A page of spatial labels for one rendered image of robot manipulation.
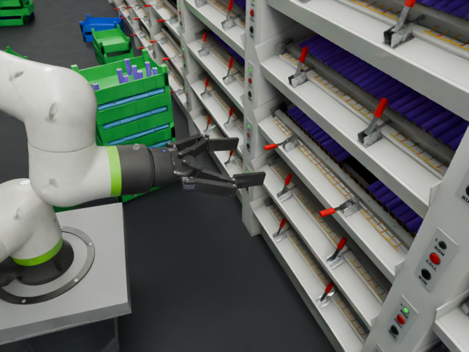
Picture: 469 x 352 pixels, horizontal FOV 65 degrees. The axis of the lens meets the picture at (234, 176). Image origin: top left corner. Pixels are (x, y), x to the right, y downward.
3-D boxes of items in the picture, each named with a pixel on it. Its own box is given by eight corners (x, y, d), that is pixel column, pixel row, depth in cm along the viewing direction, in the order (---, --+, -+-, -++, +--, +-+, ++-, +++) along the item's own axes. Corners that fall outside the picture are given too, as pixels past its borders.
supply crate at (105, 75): (92, 107, 131) (86, 86, 126) (76, 84, 144) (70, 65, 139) (169, 85, 144) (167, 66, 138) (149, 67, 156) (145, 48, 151)
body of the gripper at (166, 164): (142, 171, 75) (185, 167, 79) (152, 198, 69) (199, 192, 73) (144, 139, 71) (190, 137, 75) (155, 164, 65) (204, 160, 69)
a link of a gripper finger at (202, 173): (183, 157, 71) (180, 160, 70) (238, 175, 70) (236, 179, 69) (181, 174, 74) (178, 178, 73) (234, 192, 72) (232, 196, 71)
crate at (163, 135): (107, 160, 146) (102, 144, 141) (91, 136, 159) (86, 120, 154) (176, 137, 159) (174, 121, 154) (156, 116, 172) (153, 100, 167)
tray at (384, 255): (395, 288, 75) (396, 265, 68) (260, 133, 117) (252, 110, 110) (477, 237, 76) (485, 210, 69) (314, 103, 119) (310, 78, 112)
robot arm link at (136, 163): (121, 160, 61) (112, 131, 68) (121, 213, 68) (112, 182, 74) (158, 157, 64) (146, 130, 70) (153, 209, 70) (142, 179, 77)
